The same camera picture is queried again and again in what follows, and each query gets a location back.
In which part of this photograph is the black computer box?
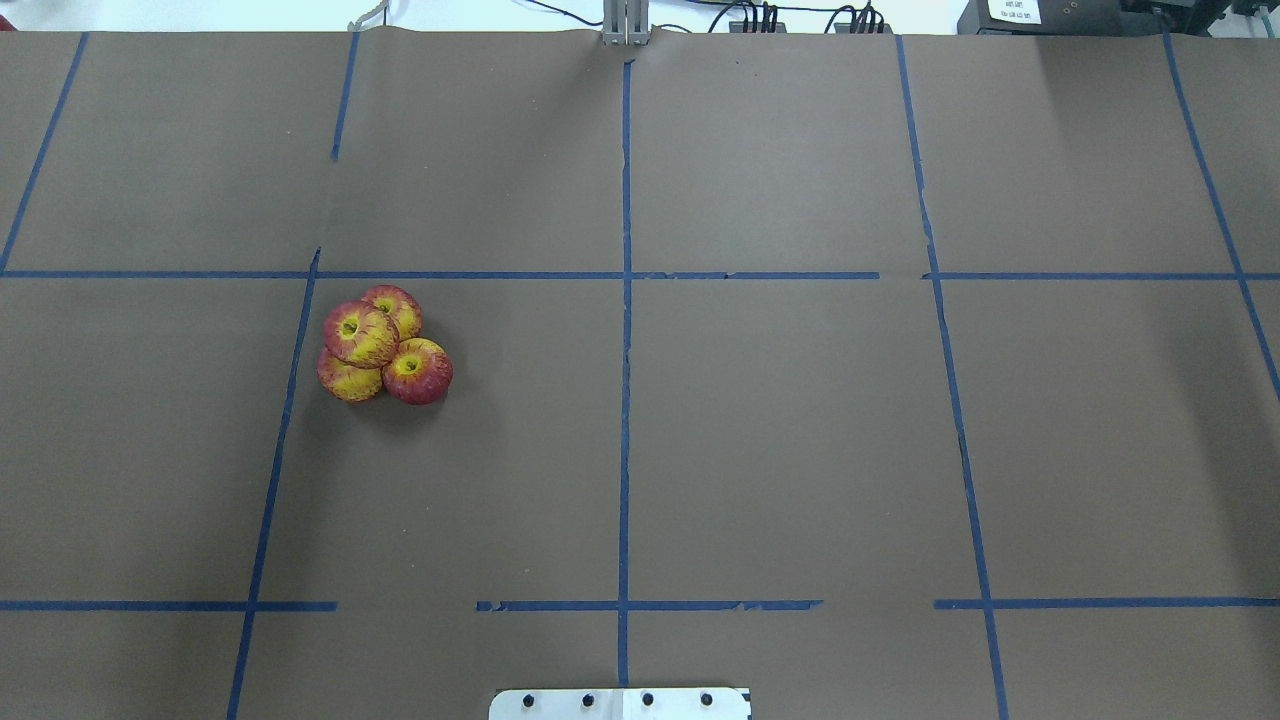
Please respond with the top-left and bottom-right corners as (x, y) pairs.
(955, 1), (1126, 37)

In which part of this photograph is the red yellow apple front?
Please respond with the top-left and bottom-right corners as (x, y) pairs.
(315, 347), (384, 404)

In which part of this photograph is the red yellow apple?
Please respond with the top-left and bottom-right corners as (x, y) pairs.
(381, 338), (454, 406)
(361, 284), (424, 340)
(315, 347), (384, 404)

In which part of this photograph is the red yellow apple back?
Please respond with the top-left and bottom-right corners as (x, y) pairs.
(361, 284), (424, 340)

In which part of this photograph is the upper black orange connector box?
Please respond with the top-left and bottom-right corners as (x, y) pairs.
(727, 1), (786, 35)

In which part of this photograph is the red yellow apple left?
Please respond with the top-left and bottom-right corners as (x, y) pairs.
(381, 338), (454, 406)

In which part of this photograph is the aluminium frame post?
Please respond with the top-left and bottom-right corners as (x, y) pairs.
(600, 0), (652, 46)

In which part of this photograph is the red yellow apple alone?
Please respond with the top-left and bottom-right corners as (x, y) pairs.
(323, 300), (401, 369)

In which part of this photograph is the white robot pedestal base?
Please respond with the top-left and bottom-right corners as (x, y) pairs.
(488, 687), (753, 719)

